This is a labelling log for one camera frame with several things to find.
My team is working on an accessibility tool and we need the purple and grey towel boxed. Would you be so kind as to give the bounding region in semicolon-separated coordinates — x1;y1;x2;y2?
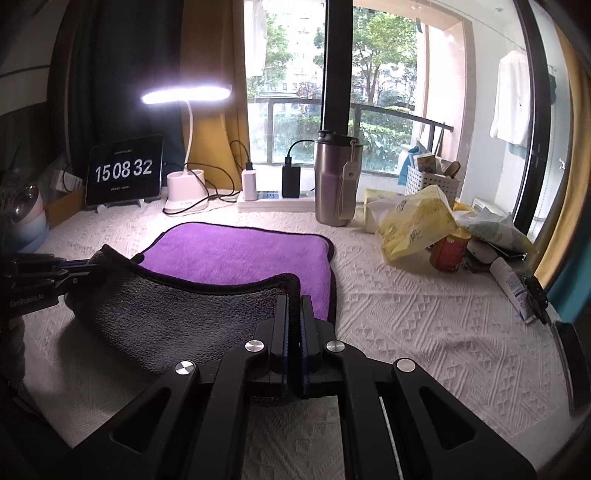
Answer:
65;222;337;375

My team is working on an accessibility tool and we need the cardboard box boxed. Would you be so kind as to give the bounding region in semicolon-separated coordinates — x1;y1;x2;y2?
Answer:
45;187;86;229

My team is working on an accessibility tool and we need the white textured tablecloth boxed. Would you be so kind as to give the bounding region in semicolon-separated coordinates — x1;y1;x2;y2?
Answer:
24;202;587;479

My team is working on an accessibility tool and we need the white tablet stand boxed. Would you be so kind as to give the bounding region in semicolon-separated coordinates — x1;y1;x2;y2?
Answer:
94;199;144;214

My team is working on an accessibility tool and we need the tablet showing clock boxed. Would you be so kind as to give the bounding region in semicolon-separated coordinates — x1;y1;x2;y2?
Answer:
85;135;164;207

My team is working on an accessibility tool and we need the red can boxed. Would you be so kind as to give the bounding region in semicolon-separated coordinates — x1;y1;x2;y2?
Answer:
430;227;472;273

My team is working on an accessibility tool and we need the white desk lamp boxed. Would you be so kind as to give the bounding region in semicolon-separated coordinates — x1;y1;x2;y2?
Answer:
140;84;238;216

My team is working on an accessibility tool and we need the white tube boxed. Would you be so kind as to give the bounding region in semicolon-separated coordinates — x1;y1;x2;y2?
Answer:
490;257;536;324

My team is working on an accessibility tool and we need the yellow tissue pack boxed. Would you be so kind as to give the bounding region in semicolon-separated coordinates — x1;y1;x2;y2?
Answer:
363;189;404;234
377;185;461;262

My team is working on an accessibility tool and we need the white power strip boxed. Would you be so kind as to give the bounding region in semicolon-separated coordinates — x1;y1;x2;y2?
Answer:
236;191;315;213

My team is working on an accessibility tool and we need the white charger adapter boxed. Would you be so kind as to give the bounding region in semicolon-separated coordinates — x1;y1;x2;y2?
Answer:
242;169;257;202

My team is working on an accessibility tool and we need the white perforated basket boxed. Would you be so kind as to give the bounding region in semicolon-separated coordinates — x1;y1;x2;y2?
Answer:
405;167;460;208

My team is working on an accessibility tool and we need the dark teal curtain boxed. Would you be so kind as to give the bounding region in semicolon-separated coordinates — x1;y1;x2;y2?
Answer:
67;1;185;176

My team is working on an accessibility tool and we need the black charger adapter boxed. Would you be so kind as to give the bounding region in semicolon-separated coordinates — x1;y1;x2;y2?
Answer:
281;155;301;198

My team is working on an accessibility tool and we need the stainless steel tumbler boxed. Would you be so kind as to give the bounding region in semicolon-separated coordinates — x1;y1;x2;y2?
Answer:
315;130;363;227

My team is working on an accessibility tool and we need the yellow curtain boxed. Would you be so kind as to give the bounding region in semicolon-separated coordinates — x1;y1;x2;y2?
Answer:
180;1;249;190

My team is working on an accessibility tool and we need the white hanging shirt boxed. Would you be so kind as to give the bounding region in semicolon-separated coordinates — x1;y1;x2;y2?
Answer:
490;50;531;147

